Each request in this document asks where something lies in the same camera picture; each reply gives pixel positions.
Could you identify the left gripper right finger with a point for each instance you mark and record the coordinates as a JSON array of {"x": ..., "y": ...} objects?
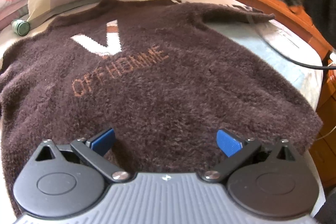
[{"x": 238, "y": 151}]

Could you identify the dark brown knit sweater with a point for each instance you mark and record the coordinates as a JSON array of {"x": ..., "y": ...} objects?
[{"x": 158, "y": 75}]

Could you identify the green glass bottle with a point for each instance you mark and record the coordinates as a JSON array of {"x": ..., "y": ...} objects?
[{"x": 20, "y": 27}]

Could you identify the black sleeve right forearm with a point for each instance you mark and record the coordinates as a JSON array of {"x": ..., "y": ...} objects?
[{"x": 322, "y": 13}]

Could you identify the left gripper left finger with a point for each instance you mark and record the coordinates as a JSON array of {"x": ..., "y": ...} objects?
[{"x": 92, "y": 151}]

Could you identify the folded pink floral quilt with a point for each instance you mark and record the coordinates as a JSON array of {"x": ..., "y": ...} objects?
[{"x": 11, "y": 10}]

